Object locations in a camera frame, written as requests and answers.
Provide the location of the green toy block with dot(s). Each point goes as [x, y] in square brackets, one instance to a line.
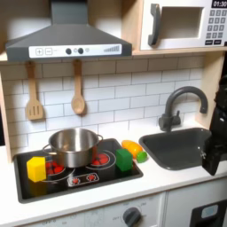
[124, 159]

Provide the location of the yellow toy block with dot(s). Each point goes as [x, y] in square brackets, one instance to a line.
[36, 169]

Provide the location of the dark grey sink basin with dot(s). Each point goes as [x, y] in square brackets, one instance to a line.
[177, 149]

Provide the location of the dark grey tap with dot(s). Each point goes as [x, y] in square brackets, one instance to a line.
[173, 113]

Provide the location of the orange toy carrot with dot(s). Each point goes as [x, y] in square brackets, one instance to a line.
[133, 148]

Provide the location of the grey oven knob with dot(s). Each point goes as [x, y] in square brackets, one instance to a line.
[131, 216]

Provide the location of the white toy microwave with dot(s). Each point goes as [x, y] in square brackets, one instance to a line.
[183, 25]

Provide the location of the black toy stove top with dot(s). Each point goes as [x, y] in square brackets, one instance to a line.
[79, 180]

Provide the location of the steel pot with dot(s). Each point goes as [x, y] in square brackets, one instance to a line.
[74, 146]

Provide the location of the wooden spoon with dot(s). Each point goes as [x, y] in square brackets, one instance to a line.
[78, 94]

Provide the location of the grey range hood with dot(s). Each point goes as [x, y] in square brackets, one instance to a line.
[68, 38]

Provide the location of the wooden slotted spatula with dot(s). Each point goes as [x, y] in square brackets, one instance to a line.
[33, 100]

